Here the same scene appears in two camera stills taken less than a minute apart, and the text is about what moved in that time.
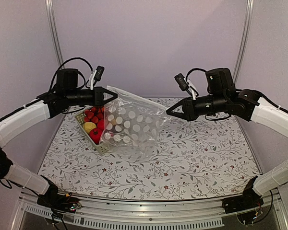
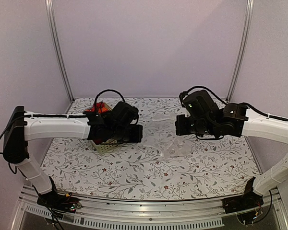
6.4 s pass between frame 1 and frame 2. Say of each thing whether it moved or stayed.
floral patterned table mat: stayed
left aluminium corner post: stayed
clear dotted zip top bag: moved
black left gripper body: moved
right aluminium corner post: stayed
